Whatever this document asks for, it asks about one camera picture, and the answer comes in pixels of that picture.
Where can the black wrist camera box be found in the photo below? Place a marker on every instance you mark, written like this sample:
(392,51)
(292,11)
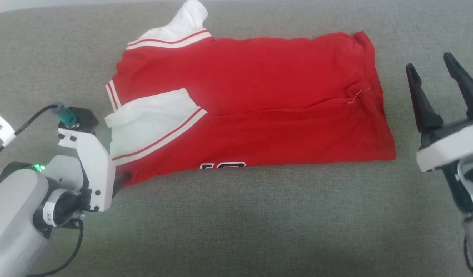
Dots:
(85,119)

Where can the red and white jersey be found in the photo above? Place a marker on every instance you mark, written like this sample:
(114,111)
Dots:
(259,77)

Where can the grey fabric sofa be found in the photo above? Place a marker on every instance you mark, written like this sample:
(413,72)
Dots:
(259,231)

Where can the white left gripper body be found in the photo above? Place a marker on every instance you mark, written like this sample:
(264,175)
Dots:
(96,173)

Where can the white and dark right gripper body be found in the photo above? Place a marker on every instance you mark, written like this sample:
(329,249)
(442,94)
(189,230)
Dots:
(448,150)

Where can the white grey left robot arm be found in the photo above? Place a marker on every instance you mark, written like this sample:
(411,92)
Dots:
(13,215)

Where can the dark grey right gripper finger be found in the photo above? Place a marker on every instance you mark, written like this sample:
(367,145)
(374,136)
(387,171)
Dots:
(423,104)
(467,86)

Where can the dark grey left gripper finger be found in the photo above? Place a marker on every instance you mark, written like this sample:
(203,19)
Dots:
(121,182)

